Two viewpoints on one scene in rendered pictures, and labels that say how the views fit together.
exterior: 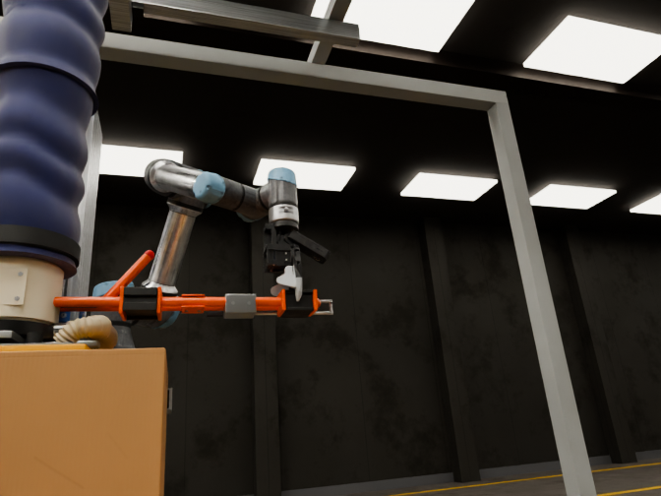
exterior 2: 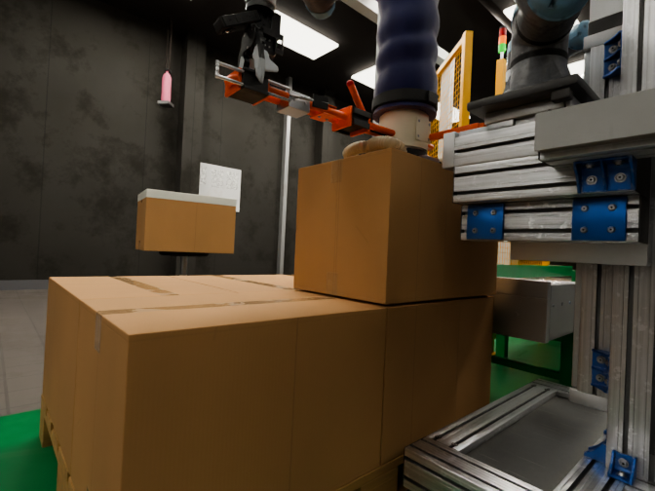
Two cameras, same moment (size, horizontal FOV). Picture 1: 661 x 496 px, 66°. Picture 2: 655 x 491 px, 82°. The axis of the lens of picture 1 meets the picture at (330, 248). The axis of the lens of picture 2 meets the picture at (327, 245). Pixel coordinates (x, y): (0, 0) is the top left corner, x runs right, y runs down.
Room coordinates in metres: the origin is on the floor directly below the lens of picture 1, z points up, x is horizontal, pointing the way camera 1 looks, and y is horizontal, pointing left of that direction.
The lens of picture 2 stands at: (2.14, -0.08, 0.68)
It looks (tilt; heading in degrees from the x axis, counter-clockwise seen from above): 1 degrees up; 157
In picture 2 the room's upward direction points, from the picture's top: 3 degrees clockwise
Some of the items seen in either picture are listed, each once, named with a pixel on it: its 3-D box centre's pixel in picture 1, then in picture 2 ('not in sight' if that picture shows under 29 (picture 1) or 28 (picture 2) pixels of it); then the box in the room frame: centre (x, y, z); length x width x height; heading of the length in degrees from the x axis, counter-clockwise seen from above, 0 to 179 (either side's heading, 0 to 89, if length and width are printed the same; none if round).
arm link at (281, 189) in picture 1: (281, 191); not in sight; (1.20, 0.12, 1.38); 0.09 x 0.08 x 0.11; 48
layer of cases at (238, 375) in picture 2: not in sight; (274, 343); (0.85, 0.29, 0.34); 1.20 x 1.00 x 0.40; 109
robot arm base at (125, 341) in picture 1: (109, 341); (537, 82); (1.53, 0.69, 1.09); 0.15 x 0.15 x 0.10
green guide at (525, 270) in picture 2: not in sight; (529, 270); (0.18, 2.38, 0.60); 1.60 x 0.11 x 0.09; 109
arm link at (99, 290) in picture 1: (114, 303); (540, 30); (1.53, 0.68, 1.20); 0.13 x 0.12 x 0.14; 138
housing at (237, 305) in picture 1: (239, 306); (292, 104); (1.16, 0.22, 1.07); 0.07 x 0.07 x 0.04; 17
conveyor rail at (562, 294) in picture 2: not in sight; (619, 296); (0.86, 2.24, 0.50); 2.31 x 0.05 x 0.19; 109
